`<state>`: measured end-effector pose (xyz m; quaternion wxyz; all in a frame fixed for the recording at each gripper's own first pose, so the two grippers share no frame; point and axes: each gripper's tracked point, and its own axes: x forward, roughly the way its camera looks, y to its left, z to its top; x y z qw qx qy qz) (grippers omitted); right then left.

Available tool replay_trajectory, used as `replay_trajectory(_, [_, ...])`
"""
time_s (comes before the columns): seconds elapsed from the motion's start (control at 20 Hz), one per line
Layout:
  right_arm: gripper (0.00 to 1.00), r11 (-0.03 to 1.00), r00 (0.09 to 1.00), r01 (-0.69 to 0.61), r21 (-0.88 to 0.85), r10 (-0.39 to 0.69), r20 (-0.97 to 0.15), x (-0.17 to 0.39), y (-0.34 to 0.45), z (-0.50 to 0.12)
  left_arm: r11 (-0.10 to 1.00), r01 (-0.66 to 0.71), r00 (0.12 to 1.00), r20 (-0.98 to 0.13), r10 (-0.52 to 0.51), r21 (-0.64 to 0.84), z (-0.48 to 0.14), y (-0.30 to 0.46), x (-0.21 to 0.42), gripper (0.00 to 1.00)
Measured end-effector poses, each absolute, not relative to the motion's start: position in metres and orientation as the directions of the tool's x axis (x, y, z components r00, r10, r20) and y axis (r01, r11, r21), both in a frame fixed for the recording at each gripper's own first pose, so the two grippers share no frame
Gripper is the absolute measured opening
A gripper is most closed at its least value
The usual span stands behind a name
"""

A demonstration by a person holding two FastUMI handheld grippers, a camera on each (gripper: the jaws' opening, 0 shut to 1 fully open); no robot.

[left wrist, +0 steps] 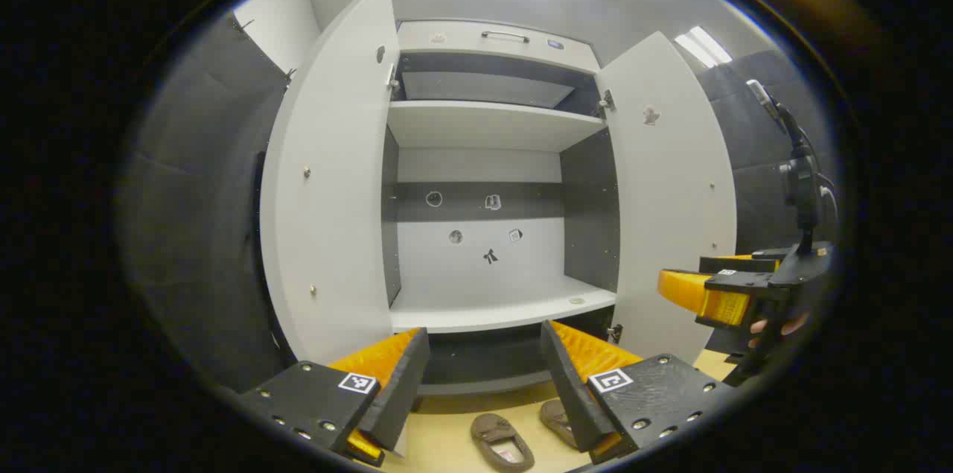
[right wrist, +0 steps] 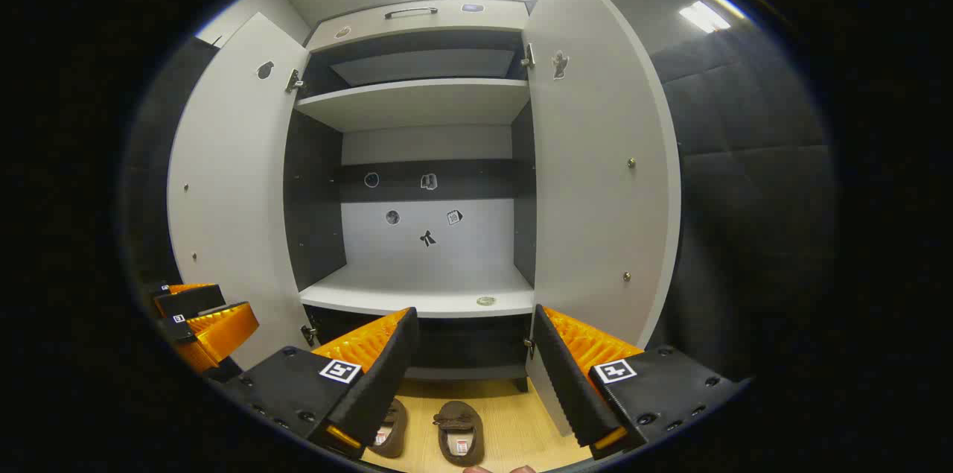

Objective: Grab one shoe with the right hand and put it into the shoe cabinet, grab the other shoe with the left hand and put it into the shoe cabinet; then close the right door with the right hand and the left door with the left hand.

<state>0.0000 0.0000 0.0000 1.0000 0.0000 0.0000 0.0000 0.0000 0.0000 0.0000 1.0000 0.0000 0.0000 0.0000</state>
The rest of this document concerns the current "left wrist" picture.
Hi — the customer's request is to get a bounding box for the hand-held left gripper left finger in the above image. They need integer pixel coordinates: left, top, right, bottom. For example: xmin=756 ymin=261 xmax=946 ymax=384
xmin=238 ymin=327 xmax=431 ymax=468

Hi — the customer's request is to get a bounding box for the small ceiling light panel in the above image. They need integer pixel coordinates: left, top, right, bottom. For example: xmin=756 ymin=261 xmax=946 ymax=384
xmin=674 ymin=26 xmax=733 ymax=69

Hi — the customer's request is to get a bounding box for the white shoe cabinet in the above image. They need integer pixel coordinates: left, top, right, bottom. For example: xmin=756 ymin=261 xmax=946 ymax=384
xmin=259 ymin=0 xmax=738 ymax=396

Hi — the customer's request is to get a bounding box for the black backdrop cloth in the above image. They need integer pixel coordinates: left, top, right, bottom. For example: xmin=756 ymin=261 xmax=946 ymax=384
xmin=123 ymin=11 xmax=838 ymax=392

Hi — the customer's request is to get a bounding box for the white shoe cabinet door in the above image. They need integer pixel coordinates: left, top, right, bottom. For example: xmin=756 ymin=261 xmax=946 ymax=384
xmin=596 ymin=31 xmax=738 ymax=366
xmin=259 ymin=0 xmax=403 ymax=366

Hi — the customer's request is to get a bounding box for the brown fuzzy shoe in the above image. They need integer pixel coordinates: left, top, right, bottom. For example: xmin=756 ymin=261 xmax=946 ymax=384
xmin=540 ymin=399 xmax=578 ymax=450
xmin=471 ymin=413 xmax=535 ymax=472

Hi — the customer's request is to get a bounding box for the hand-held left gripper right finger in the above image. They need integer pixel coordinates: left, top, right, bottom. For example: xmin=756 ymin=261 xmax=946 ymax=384
xmin=540 ymin=320 xmax=734 ymax=465

